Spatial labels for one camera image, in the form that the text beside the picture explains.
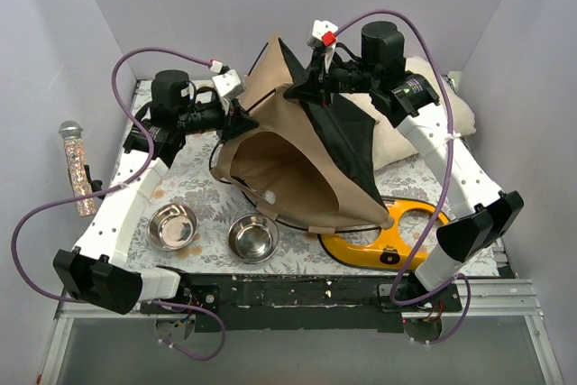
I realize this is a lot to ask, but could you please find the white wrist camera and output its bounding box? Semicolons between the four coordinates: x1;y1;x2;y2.
307;20;339;71
209;60;245;100

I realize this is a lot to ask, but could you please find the right steel bowl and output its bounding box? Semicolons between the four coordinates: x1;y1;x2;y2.
227;214;279;264

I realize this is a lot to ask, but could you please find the purple cable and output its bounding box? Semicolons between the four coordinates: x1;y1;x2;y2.
11;47;227;362
333;9;472;345

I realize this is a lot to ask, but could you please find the cream fluffy pillow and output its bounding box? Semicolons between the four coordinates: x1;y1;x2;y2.
343;57;476;171

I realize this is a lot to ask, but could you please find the left steel bowl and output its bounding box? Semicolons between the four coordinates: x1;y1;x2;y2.
147;204;197;252

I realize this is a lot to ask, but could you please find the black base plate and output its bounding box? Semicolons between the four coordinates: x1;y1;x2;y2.
78;270;517;335

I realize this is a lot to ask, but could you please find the glitter toy microphone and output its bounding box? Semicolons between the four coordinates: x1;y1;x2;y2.
59;121;93;197

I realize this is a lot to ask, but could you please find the beige fabric pet tent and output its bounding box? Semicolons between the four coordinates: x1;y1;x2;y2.
211;34;393;234

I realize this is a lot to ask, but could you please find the floral table mat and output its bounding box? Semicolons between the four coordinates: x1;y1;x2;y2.
85;78;501;278

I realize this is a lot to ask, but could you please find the black tent pole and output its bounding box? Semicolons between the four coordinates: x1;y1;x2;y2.
207;41;384;235

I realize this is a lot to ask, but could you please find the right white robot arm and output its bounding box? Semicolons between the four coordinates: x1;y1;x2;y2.
288;20;524;311

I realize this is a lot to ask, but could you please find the yellow double bowl holder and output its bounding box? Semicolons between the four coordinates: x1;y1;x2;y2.
317;196;435;271

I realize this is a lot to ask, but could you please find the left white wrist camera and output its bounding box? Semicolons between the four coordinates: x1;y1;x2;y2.
209;60;245;100

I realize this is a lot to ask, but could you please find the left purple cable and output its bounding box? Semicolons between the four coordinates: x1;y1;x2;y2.
11;47;227;362

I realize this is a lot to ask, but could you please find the aluminium frame rail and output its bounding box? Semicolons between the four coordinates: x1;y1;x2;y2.
40;279;563;384

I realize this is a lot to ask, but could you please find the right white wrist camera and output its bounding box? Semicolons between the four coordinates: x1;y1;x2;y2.
307;20;339;71

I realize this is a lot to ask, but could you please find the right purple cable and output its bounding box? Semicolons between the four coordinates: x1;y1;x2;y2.
333;9;472;345

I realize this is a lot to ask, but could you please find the steel bowl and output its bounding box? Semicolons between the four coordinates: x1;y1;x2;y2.
147;204;197;252
227;214;279;264

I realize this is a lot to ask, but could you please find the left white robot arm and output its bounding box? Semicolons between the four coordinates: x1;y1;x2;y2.
53;69;258;314

